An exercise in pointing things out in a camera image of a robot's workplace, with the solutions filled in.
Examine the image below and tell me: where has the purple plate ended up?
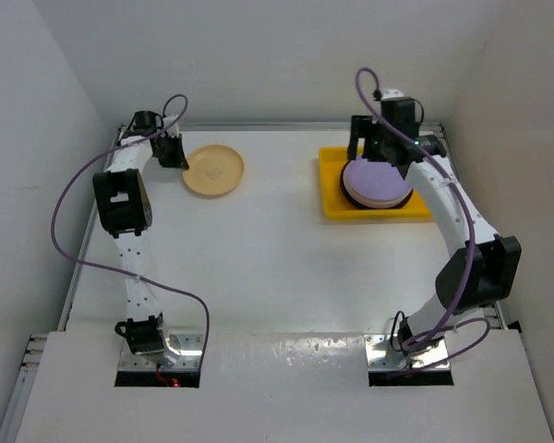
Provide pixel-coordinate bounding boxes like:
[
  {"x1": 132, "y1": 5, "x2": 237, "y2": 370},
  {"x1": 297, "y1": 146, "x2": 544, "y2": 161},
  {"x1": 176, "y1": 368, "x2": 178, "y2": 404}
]
[{"x1": 341, "y1": 158, "x2": 413, "y2": 210}]

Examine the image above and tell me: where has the orange plate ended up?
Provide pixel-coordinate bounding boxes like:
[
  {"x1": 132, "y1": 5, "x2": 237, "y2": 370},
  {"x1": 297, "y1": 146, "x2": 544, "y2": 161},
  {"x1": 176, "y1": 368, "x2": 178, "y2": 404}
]
[
  {"x1": 182, "y1": 144, "x2": 246, "y2": 198},
  {"x1": 342, "y1": 188, "x2": 414, "y2": 210}
]

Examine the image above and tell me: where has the dark rimmed plate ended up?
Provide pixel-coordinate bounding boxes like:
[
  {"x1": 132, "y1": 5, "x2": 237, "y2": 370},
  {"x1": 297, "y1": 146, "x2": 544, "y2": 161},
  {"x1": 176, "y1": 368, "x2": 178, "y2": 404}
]
[{"x1": 340, "y1": 172, "x2": 414, "y2": 210}]

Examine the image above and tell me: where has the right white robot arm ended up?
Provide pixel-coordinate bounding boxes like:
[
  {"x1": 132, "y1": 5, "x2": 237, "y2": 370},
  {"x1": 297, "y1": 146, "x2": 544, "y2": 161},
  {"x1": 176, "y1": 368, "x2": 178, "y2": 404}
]
[{"x1": 347, "y1": 97, "x2": 522, "y2": 354}]

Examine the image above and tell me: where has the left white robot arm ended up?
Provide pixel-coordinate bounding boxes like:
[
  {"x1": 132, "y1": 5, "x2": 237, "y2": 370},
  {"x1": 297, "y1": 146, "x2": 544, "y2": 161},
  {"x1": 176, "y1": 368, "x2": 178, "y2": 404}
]
[{"x1": 92, "y1": 111, "x2": 189, "y2": 367}]

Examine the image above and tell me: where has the yellow plastic bin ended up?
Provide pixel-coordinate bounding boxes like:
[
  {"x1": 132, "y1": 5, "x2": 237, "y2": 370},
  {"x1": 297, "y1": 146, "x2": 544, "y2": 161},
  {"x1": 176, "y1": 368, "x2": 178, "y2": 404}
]
[{"x1": 318, "y1": 147, "x2": 433, "y2": 222}]

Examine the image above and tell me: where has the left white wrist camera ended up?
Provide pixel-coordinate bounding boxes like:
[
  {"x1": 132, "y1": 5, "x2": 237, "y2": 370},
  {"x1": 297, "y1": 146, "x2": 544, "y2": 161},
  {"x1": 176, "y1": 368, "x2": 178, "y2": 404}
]
[{"x1": 163, "y1": 114, "x2": 180, "y2": 138}]

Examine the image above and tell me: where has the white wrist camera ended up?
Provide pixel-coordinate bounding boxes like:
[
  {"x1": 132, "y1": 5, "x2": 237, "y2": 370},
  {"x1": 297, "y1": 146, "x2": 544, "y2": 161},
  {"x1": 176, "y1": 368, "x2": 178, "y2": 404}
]
[
  {"x1": 163, "y1": 114, "x2": 180, "y2": 138},
  {"x1": 373, "y1": 89, "x2": 404, "y2": 102}
]

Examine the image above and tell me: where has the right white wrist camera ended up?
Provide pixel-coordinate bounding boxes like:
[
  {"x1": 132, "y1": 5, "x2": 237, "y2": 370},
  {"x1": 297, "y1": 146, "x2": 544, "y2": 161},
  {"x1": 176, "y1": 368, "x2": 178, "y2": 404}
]
[{"x1": 373, "y1": 89, "x2": 404, "y2": 102}]

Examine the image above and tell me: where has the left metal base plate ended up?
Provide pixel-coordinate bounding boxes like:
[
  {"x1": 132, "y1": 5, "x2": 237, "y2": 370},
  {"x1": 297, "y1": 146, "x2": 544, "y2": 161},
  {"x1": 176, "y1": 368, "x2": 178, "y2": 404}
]
[{"x1": 117, "y1": 333, "x2": 203, "y2": 372}]

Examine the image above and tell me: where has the metal base plate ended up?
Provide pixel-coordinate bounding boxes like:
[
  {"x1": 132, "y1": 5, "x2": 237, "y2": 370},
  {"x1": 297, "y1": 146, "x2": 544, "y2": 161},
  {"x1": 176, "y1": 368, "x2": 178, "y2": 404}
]
[
  {"x1": 117, "y1": 333, "x2": 203, "y2": 372},
  {"x1": 364, "y1": 334, "x2": 451, "y2": 373}
]

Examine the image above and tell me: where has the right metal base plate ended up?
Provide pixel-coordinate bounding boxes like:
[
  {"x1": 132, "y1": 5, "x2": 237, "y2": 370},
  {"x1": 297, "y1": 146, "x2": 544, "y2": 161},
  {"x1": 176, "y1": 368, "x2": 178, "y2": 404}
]
[{"x1": 364, "y1": 334, "x2": 451, "y2": 373}]

